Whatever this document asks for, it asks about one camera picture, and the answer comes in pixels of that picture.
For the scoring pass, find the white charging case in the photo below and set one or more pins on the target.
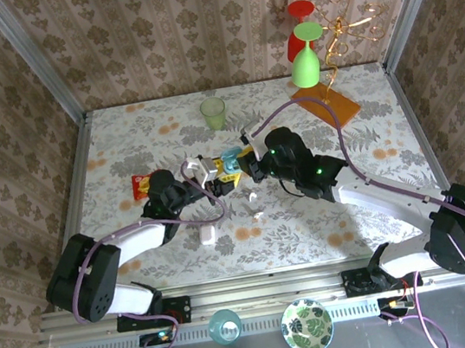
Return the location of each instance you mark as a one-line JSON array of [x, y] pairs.
[[208, 235]]

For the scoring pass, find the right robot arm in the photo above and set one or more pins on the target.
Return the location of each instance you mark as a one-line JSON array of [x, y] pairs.
[[393, 198]]

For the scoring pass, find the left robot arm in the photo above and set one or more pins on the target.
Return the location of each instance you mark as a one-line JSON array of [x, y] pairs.
[[134, 245]]

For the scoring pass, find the red snack packet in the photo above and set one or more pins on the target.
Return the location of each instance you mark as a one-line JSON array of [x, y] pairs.
[[140, 187]]

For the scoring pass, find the green plastic cup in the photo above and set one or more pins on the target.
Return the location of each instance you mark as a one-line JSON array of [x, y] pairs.
[[213, 113]]

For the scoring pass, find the green wine glass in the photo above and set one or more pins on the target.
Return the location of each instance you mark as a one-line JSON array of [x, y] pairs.
[[305, 69]]

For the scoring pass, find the teal plastic cup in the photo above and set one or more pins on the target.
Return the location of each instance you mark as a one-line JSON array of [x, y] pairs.
[[225, 327]]

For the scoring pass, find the red wine glass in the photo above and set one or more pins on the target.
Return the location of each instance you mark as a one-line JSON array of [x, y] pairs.
[[300, 8]]

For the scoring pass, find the leaf pattern bowl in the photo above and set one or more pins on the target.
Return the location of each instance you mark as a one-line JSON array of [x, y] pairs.
[[307, 325]]

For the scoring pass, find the aluminium mounting rail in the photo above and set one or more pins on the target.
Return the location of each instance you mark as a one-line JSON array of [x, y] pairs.
[[268, 293]]

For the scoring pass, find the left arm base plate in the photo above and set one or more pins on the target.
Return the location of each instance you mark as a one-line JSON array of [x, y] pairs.
[[182, 309]]

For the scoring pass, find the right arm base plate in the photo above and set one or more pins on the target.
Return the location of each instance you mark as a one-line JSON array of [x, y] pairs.
[[356, 282]]

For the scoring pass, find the aluminium frame post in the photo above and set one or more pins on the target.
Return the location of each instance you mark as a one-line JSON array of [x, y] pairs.
[[36, 63], [417, 2]]

